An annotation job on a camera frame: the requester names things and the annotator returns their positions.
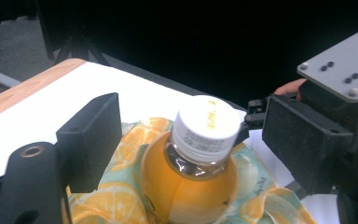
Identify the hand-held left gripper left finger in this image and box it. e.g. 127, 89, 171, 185
0, 92, 123, 224

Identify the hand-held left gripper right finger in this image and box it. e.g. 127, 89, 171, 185
262, 94, 358, 224

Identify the orange slice print bag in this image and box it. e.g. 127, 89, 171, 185
63, 116, 318, 224

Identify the orange drink bottle white cap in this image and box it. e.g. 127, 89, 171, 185
139, 94, 241, 224

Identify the white table mat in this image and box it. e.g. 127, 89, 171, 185
0, 61, 341, 224

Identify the wooden table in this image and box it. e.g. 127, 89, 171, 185
0, 58, 88, 125

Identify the black stand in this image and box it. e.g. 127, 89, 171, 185
34, 0, 113, 67

